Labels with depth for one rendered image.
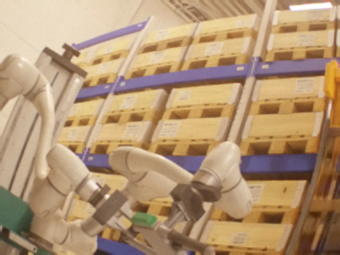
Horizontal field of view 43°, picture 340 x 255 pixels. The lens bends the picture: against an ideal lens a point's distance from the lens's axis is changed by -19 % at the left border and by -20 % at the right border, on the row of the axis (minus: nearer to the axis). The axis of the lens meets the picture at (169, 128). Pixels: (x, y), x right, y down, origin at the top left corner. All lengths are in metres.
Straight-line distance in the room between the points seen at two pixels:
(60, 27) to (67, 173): 6.43
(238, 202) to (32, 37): 6.21
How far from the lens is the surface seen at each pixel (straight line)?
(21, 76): 1.96
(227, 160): 1.66
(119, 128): 5.07
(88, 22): 8.26
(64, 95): 2.68
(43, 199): 1.64
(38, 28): 7.69
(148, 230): 1.52
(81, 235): 2.42
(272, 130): 3.76
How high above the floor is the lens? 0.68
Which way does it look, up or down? 21 degrees up
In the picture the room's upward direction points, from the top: 22 degrees clockwise
